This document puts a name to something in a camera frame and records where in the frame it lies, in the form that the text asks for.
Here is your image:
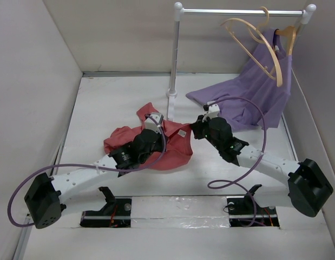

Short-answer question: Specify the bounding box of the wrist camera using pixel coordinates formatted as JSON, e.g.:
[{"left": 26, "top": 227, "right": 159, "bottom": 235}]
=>
[
  {"left": 143, "top": 112, "right": 163, "bottom": 133},
  {"left": 203, "top": 101, "right": 220, "bottom": 119}
]

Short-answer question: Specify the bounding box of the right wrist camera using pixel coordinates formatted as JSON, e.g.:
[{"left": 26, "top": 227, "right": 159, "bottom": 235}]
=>
[{"left": 203, "top": 101, "right": 220, "bottom": 119}]

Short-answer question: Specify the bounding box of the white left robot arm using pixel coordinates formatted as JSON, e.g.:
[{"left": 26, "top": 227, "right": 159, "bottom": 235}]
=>
[{"left": 24, "top": 125, "right": 167, "bottom": 229}]

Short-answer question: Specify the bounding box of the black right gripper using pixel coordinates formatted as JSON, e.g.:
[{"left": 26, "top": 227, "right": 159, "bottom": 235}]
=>
[{"left": 191, "top": 113, "right": 222, "bottom": 151}]

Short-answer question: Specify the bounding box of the purple t shirt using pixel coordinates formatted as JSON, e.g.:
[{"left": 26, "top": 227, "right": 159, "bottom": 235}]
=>
[{"left": 186, "top": 29, "right": 292, "bottom": 132}]

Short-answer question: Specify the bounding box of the red t shirt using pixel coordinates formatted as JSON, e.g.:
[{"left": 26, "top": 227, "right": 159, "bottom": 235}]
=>
[{"left": 103, "top": 102, "right": 193, "bottom": 172}]

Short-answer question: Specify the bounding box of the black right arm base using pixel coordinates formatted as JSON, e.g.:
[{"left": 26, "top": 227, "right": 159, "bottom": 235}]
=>
[{"left": 223, "top": 194, "right": 280, "bottom": 228}]

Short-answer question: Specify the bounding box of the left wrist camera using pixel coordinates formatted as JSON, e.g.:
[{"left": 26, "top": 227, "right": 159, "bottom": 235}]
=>
[{"left": 143, "top": 112, "right": 163, "bottom": 133}]

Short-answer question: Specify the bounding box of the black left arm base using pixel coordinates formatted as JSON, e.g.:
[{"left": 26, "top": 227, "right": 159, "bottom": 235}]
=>
[{"left": 80, "top": 186, "right": 132, "bottom": 229}]

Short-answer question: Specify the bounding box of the orange wooden hanger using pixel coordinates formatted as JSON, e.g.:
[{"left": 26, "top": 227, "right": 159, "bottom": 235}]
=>
[{"left": 275, "top": 25, "right": 297, "bottom": 56}]

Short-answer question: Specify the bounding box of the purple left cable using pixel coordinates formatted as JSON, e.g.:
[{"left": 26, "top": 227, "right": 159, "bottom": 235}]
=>
[{"left": 7, "top": 114, "right": 168, "bottom": 227}]

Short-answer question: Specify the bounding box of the light wooden hanger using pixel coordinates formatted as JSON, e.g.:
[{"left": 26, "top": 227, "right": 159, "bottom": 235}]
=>
[{"left": 220, "top": 6, "right": 283, "bottom": 87}]

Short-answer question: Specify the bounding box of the white metal clothes rack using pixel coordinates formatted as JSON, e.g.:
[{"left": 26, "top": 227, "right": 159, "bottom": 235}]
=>
[{"left": 167, "top": 2, "right": 317, "bottom": 121}]

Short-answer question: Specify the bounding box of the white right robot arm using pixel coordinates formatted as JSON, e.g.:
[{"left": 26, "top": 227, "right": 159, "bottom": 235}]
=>
[{"left": 191, "top": 115, "right": 333, "bottom": 217}]

